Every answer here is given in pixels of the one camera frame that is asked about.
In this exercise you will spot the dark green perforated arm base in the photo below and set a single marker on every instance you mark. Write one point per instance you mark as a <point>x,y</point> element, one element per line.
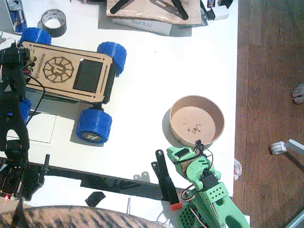
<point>186,215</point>

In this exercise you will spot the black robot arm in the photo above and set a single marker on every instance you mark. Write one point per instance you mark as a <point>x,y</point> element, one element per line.
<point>13,123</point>

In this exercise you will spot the black perforated arm base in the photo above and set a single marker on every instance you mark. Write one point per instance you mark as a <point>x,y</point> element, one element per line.
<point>26,183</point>

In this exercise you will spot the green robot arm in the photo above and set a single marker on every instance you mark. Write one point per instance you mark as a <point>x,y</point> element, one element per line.
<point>225,209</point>

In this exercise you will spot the brown paper bowl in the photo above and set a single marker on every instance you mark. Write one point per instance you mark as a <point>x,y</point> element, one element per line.
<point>190,118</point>

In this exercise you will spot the black clamp with red tip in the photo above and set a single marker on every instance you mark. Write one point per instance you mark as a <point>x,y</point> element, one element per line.
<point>167,183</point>

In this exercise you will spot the blue rover wheel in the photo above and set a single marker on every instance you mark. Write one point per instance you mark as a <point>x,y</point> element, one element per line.
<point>95,126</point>
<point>25,110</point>
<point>35,35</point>
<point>114,55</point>

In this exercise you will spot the blue silver drink can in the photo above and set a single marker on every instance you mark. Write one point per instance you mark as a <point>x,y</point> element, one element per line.
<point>17,20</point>

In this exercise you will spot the white red plastic bag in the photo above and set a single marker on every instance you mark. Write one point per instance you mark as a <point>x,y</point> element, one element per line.
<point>238,169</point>

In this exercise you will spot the white paper sheet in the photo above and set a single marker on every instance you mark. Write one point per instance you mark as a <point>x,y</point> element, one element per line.
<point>40,128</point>

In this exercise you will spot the black tape scrap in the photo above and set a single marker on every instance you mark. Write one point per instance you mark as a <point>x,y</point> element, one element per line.
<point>95,199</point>

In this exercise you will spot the white tape roll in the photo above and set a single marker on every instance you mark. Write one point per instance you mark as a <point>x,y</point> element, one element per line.
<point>278,148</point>

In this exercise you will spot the long black bar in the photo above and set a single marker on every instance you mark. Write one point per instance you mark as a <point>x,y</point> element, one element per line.
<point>71,174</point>

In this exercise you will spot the black clamp jaw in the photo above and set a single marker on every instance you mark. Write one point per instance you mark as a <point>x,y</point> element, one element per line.
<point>180,10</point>
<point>118,6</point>

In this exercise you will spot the pale grey bar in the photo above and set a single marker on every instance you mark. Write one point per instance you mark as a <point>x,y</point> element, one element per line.
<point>295,145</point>

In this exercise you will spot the striped brown fabric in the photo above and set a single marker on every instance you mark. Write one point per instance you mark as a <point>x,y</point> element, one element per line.
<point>71,217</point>

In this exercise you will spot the white Sunlu box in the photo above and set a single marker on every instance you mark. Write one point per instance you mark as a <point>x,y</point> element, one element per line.
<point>142,25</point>

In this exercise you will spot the brown wooden board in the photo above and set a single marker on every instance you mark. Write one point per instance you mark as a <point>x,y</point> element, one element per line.
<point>147,13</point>

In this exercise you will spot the bare foot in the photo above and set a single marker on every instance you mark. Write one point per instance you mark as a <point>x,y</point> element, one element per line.
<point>299,93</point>

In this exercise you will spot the small white box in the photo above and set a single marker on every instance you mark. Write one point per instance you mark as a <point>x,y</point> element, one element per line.
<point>221,13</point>

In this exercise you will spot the black printed box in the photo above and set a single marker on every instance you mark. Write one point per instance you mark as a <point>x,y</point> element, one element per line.
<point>210,3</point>

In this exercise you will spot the black angular object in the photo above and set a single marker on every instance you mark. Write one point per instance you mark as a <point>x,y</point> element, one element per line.
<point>225,3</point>

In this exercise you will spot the grey metal bracket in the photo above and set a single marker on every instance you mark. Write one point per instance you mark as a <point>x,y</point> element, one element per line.
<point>143,177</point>

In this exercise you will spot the grey duct tape roll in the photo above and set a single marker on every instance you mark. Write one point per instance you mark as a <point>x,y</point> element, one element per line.
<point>59,31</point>

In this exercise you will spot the pale grey frame edge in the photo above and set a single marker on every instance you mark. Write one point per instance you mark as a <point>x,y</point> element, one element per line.
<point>297,219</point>

